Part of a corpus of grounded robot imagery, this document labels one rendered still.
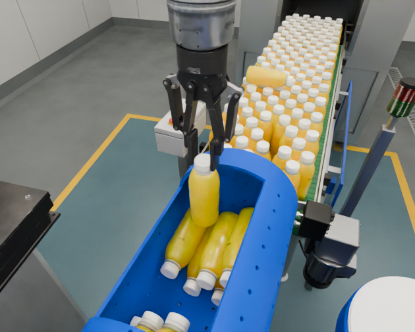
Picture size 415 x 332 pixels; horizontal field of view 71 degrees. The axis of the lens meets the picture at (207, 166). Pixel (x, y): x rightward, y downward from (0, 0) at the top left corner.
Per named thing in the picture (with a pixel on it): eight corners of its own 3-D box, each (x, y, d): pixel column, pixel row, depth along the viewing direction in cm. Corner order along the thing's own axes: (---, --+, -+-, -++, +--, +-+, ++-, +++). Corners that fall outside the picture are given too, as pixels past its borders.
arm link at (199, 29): (222, 8, 33) (221, 59, 38) (245, -9, 40) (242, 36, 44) (153, 0, 36) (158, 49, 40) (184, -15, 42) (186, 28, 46)
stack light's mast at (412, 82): (378, 131, 92) (401, 84, 82) (378, 120, 97) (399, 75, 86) (400, 136, 91) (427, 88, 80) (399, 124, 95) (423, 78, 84)
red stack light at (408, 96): (393, 100, 85) (399, 87, 82) (392, 90, 89) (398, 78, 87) (418, 104, 83) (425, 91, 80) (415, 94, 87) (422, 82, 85)
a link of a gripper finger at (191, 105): (195, 85, 45) (187, 82, 45) (186, 139, 53) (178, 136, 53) (205, 74, 47) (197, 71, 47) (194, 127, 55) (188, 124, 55)
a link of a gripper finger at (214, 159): (215, 132, 54) (219, 134, 53) (215, 161, 58) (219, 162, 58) (209, 142, 52) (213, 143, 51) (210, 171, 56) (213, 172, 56)
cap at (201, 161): (217, 164, 59) (217, 157, 57) (207, 176, 56) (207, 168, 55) (201, 157, 60) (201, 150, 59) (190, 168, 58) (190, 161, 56)
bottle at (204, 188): (223, 213, 70) (226, 161, 59) (209, 232, 66) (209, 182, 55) (200, 201, 73) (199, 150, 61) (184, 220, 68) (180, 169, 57)
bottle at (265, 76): (248, 62, 116) (290, 69, 112) (251, 68, 122) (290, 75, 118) (244, 79, 116) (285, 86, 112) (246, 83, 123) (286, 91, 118)
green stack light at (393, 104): (386, 114, 88) (393, 100, 85) (385, 104, 93) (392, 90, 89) (410, 119, 86) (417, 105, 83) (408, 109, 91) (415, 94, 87)
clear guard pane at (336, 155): (307, 259, 130) (340, 184, 97) (325, 153, 183) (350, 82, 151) (307, 260, 130) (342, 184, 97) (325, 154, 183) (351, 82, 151)
